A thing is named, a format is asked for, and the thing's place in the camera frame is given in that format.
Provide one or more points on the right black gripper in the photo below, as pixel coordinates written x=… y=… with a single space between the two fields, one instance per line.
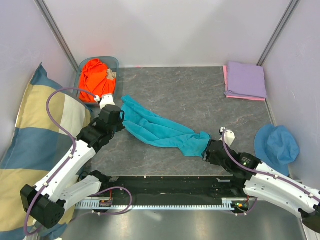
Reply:
x=210 y=158

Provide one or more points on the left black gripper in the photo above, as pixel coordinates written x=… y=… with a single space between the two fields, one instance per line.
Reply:
x=120 y=126

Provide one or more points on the teal t shirt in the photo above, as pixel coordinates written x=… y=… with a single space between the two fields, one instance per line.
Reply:
x=157 y=131

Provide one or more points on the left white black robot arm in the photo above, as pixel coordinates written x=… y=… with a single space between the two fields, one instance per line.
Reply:
x=49 y=199

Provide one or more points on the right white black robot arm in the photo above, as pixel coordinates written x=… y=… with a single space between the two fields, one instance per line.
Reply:
x=254 y=178

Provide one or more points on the beige crumpled cloth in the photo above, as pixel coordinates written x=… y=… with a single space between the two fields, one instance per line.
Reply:
x=111 y=75

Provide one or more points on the orange t shirt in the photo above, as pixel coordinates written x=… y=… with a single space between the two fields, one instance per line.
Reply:
x=93 y=78

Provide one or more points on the blue plastic laundry basket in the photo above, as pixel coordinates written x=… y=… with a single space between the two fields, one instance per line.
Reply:
x=86 y=96

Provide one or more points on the blue beige striped pillow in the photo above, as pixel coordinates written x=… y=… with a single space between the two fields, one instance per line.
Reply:
x=37 y=146

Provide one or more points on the blue bucket hat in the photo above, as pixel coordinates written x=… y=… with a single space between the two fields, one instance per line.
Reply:
x=277 y=147

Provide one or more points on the folded purple t shirt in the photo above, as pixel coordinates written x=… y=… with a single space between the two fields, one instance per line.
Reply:
x=246 y=80

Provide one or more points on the folded pink t shirt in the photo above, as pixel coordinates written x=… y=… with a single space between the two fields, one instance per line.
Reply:
x=228 y=95

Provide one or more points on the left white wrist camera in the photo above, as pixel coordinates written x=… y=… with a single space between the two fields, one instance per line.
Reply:
x=105 y=100

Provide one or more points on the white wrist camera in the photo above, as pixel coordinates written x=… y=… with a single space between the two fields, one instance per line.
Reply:
x=229 y=136
x=105 y=100

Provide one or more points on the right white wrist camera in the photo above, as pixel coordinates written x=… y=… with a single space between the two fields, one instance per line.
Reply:
x=229 y=136

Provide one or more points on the grey slotted cable duct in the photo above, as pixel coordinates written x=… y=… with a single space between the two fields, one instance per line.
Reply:
x=97 y=204

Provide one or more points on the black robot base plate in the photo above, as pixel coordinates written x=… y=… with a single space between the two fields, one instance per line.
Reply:
x=175 y=190

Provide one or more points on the left aluminium frame post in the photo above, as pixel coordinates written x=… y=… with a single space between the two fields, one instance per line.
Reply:
x=49 y=18

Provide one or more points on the aluminium frame post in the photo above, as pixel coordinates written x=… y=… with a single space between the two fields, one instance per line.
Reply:
x=288 y=13
x=49 y=18

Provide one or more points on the right aluminium frame post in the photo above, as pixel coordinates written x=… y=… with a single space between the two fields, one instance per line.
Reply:
x=288 y=13

